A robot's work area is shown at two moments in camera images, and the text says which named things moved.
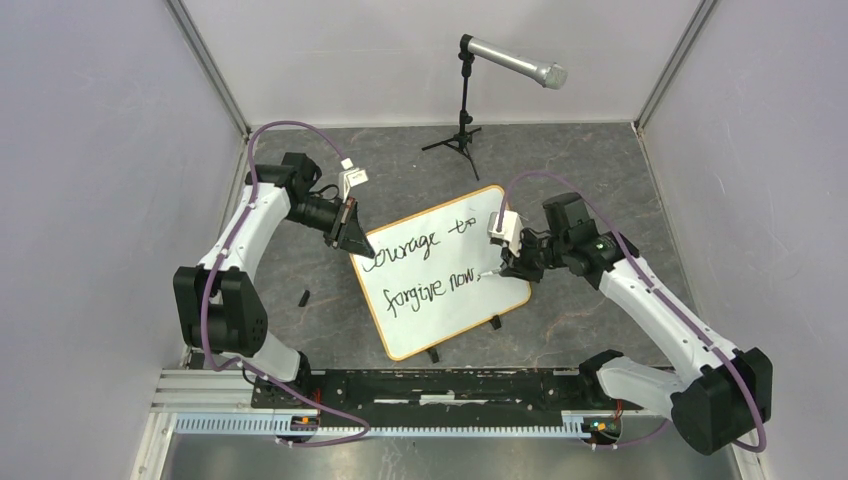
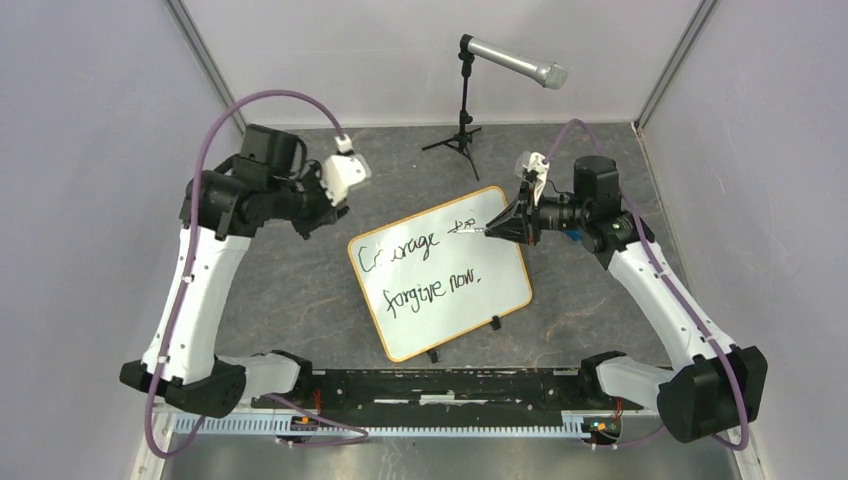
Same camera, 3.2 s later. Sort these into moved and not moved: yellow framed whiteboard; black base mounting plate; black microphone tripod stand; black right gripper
Moved: black right gripper
Not moved: black base mounting plate; yellow framed whiteboard; black microphone tripod stand
